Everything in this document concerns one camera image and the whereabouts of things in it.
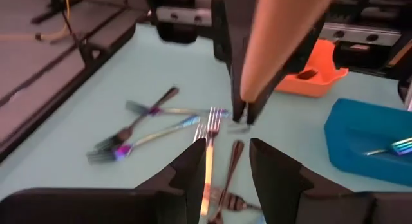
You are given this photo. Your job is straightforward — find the blue plastic bin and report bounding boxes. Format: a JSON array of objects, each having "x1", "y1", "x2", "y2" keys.
[{"x1": 323, "y1": 98, "x2": 412, "y2": 188}]

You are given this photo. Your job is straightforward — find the iridescent blue metal fork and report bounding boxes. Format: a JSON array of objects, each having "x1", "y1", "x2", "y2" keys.
[
  {"x1": 86, "y1": 113, "x2": 201, "y2": 164},
  {"x1": 365, "y1": 136, "x2": 412, "y2": 157},
  {"x1": 124, "y1": 100, "x2": 232, "y2": 119}
]

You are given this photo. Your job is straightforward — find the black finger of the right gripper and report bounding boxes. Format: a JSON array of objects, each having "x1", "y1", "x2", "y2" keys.
[
  {"x1": 212, "y1": 0, "x2": 258, "y2": 122},
  {"x1": 247, "y1": 14, "x2": 326, "y2": 126}
]

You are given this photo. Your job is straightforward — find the black tripod stand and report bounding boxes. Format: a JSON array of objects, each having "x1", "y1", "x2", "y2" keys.
[{"x1": 30, "y1": 0, "x2": 84, "y2": 25}]

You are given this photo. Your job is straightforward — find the orange plastic bin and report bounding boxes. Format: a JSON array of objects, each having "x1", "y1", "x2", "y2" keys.
[{"x1": 275, "y1": 39, "x2": 350, "y2": 98}]

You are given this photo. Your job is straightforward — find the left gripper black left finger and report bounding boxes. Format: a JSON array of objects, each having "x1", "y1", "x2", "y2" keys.
[{"x1": 135, "y1": 138, "x2": 207, "y2": 224}]

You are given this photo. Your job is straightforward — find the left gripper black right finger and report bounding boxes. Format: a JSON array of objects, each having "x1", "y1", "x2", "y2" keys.
[{"x1": 249, "y1": 138, "x2": 348, "y2": 224}]

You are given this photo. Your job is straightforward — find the yellow extension cord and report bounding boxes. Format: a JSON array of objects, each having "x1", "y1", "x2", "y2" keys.
[{"x1": 0, "y1": 0, "x2": 71, "y2": 44}]

